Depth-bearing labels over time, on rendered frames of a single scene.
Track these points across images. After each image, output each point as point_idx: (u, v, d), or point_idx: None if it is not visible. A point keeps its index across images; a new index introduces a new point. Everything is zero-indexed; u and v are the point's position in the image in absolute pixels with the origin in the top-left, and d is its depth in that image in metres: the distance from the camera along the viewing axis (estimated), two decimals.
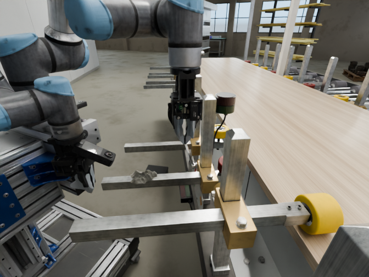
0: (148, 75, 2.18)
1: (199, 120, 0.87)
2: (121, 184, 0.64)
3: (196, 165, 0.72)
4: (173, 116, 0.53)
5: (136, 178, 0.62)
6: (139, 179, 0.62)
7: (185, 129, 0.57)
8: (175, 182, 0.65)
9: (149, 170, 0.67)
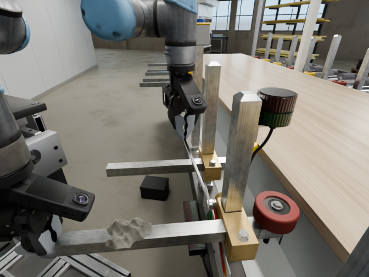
0: (146, 72, 1.91)
1: (214, 130, 0.60)
2: (89, 247, 0.37)
3: (214, 198, 0.47)
4: None
5: (115, 239, 0.36)
6: (119, 240, 0.36)
7: (183, 131, 0.56)
8: (183, 241, 0.39)
9: (139, 219, 0.40)
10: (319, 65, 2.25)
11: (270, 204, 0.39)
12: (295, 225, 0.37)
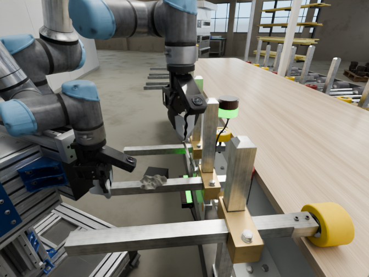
0: (148, 76, 2.16)
1: (200, 123, 0.85)
2: (130, 189, 0.62)
3: (198, 170, 0.70)
4: None
5: (146, 184, 0.61)
6: (149, 184, 0.61)
7: (183, 131, 0.56)
8: (186, 188, 0.64)
9: (159, 175, 0.65)
10: None
11: None
12: (252, 177, 0.62)
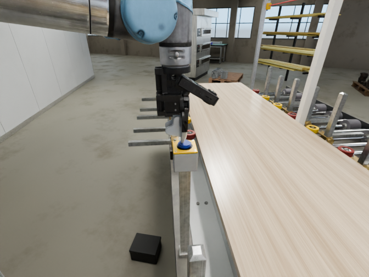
0: (138, 116, 1.79)
1: None
2: None
3: None
4: None
5: None
6: None
7: None
8: None
9: None
10: (322, 101, 2.13)
11: None
12: None
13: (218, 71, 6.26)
